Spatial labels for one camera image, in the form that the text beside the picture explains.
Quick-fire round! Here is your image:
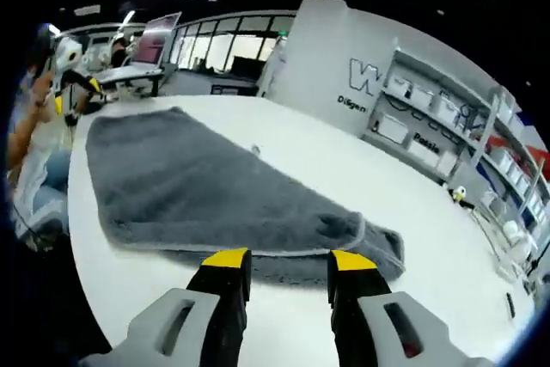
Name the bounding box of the black monitor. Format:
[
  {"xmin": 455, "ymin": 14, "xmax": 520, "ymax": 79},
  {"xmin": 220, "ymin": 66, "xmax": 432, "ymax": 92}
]
[{"xmin": 231, "ymin": 55, "xmax": 266, "ymax": 76}]

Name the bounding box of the black framed glass partition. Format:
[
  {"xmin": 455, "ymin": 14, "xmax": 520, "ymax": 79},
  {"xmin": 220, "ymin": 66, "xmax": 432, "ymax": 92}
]
[{"xmin": 165, "ymin": 12, "xmax": 297, "ymax": 74}]

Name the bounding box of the person's left hand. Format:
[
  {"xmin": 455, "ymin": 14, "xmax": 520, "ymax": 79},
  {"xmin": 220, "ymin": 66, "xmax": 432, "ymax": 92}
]
[{"xmin": 31, "ymin": 72, "xmax": 57, "ymax": 107}]

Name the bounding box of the grey towel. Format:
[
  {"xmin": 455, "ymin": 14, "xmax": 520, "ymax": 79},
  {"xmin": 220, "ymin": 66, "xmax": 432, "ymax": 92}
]
[{"xmin": 84, "ymin": 105, "xmax": 406, "ymax": 290}]

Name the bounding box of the white laptop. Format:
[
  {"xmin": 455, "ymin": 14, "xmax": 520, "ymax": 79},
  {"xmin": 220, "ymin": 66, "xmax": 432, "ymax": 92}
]
[{"xmin": 96, "ymin": 12, "xmax": 183, "ymax": 84}]

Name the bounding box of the wire rack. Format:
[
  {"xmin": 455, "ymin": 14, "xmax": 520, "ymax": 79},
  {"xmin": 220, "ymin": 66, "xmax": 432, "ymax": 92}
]
[{"xmin": 471, "ymin": 188, "xmax": 541, "ymax": 280}]

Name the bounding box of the grey cabinet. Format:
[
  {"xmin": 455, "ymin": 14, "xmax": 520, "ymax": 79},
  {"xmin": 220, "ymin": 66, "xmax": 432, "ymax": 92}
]
[{"xmin": 161, "ymin": 70, "xmax": 270, "ymax": 98}]

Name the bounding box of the grey metal shelving rack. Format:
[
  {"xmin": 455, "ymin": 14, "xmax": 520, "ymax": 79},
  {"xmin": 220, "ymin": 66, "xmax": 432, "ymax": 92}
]
[{"xmin": 359, "ymin": 48, "xmax": 550, "ymax": 256}]

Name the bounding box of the black rounded object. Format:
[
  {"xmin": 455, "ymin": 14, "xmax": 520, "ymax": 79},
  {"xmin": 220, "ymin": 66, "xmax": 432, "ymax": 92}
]
[{"xmin": 81, "ymin": 99, "xmax": 107, "ymax": 115}]

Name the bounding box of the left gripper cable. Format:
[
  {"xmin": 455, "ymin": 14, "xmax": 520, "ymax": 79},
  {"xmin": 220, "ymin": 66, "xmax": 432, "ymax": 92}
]
[{"xmin": 64, "ymin": 111, "xmax": 79, "ymax": 140}]

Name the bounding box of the ceiling light bar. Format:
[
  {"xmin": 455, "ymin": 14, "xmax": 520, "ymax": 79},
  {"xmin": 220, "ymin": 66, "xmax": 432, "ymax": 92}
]
[{"xmin": 118, "ymin": 9, "xmax": 137, "ymax": 37}]

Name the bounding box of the row of white storage bins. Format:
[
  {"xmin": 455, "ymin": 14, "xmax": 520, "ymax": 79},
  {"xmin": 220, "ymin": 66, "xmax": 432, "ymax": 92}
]
[{"xmin": 377, "ymin": 78, "xmax": 547, "ymax": 230}]

